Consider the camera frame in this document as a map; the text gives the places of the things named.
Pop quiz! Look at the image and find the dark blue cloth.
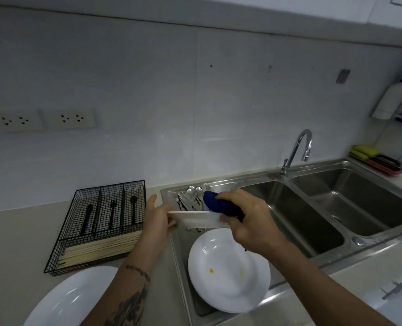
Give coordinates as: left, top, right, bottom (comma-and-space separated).
203, 190, 245, 221

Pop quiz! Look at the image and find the dark scouring pad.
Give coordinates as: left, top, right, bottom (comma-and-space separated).
370, 155, 402, 170

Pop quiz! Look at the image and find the black knife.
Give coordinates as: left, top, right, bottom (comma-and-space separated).
80, 203, 94, 236

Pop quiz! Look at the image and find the yellow sponge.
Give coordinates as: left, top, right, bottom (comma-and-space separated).
352, 144, 381, 159

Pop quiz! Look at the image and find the black wire cutlery tray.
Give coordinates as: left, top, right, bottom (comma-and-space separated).
44, 180, 147, 277

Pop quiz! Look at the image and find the red sponge tray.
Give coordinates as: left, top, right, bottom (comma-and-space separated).
349, 152, 402, 176

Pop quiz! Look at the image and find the person's left forearm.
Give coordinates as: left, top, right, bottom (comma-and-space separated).
80, 242, 161, 326

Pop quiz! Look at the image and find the person's right forearm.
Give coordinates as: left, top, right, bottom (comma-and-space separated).
263, 240, 397, 326

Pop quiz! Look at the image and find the person's left hand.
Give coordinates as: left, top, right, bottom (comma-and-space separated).
135, 194, 178, 257

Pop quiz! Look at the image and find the bundle of wooden chopsticks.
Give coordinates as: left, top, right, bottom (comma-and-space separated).
57, 230, 142, 268

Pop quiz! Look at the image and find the person's right hand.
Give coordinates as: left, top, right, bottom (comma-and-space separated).
214, 190, 290, 259

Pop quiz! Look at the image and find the black fork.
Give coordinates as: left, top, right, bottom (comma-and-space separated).
108, 199, 117, 230

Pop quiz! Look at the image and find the metal cabinet handle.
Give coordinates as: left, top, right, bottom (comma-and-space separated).
383, 281, 402, 300

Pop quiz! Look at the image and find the white plate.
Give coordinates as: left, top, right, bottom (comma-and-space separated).
187, 228, 272, 314
22, 265, 120, 326
167, 210, 230, 230

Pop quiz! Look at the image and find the white spray bottle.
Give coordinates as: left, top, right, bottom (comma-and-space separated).
372, 68, 402, 120

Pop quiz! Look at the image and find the chrome faucet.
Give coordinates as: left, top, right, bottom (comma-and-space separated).
278, 129, 313, 180

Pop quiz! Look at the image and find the white wall cabinet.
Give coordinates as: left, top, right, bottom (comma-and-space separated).
0, 0, 402, 50

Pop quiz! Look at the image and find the pile of steel cutlery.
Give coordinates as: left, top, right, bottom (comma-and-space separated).
175, 183, 215, 232

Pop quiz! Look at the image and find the stainless steel double sink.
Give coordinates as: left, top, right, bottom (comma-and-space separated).
160, 159, 402, 320

